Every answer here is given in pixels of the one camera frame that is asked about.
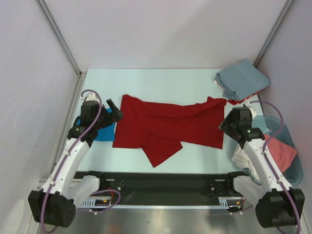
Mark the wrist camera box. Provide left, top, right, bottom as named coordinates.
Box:
left=243, top=102, right=256, bottom=119
left=80, top=92, right=99, bottom=103

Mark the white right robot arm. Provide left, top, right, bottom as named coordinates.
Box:
left=220, top=106, right=305, bottom=233

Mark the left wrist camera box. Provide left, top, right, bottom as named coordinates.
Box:
left=80, top=92, right=99, bottom=103

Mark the folded grey-blue t shirt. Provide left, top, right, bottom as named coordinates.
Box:
left=214, top=59, right=271, bottom=100

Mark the white slotted cable duct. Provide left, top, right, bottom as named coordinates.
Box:
left=78, top=196, right=244, bottom=210

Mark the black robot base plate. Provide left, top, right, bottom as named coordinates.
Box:
left=73, top=171, right=252, bottom=207

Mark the white cloth in basin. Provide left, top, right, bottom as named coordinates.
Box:
left=232, top=144, right=260, bottom=184

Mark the translucent blue plastic basin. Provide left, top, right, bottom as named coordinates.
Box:
left=232, top=116, right=303, bottom=187

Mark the aluminium frame post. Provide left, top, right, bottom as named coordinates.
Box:
left=35, top=0, right=81, bottom=77
left=253, top=0, right=295, bottom=68

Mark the folded white t shirt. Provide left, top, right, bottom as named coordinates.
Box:
left=214, top=80, right=223, bottom=89

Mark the left aluminium frame post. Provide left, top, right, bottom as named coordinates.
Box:
left=35, top=0, right=81, bottom=77

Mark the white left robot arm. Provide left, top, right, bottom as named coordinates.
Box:
left=28, top=98, right=123, bottom=228

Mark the folded red printed t shirt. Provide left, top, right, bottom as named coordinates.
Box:
left=227, top=92, right=258, bottom=105

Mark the pink t shirt in basin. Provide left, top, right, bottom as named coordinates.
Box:
left=268, top=137, right=297, bottom=173

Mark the right aluminium frame post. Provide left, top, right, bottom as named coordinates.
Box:
left=253, top=0, right=295, bottom=68

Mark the folded bright blue t shirt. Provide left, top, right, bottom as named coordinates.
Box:
left=73, top=108, right=116, bottom=142

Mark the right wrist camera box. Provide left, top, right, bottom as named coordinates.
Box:
left=243, top=102, right=256, bottom=119

